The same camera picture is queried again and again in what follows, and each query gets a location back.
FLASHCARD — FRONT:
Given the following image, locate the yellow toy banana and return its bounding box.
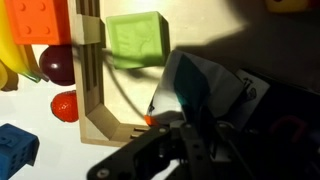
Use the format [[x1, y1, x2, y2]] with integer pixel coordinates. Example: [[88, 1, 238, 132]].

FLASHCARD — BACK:
[[0, 0, 51, 84]]

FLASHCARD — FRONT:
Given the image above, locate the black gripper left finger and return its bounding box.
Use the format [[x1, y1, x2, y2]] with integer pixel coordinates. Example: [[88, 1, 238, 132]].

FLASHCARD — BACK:
[[86, 120, 216, 180]]

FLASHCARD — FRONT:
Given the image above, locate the orange studded brick block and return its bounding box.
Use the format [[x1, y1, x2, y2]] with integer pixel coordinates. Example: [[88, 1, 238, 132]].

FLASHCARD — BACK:
[[4, 0, 73, 46]]

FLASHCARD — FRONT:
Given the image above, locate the wooden tray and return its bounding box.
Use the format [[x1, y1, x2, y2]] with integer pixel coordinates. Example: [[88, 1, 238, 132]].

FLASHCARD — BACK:
[[67, 0, 320, 148]]

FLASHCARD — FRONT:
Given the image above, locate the blue toy block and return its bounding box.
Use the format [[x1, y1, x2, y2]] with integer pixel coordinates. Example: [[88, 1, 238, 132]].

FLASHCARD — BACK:
[[0, 122, 41, 180]]

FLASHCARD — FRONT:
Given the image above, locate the black plush block letter D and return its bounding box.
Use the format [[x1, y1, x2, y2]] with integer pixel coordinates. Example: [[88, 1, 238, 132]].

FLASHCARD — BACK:
[[233, 68, 320, 180]]

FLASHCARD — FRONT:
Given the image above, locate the light green toy block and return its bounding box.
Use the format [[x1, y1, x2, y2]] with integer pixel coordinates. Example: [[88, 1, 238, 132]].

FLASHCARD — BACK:
[[105, 10, 171, 71]]

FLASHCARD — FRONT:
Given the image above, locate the red toy strawberry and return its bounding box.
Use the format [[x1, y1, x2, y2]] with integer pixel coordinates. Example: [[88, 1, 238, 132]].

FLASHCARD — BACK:
[[50, 90, 80, 124]]

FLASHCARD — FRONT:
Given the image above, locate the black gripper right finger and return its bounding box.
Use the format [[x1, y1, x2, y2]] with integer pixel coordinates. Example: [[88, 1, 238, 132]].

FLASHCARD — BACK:
[[216, 122, 268, 180]]

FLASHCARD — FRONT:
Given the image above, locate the white plush block teal triangle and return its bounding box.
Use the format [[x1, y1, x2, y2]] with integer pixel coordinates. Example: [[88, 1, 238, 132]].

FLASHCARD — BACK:
[[143, 49, 246, 132]]

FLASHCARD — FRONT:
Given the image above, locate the dark purple toy plum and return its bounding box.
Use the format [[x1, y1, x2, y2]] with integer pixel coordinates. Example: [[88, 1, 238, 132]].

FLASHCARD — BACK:
[[38, 44, 76, 87]]

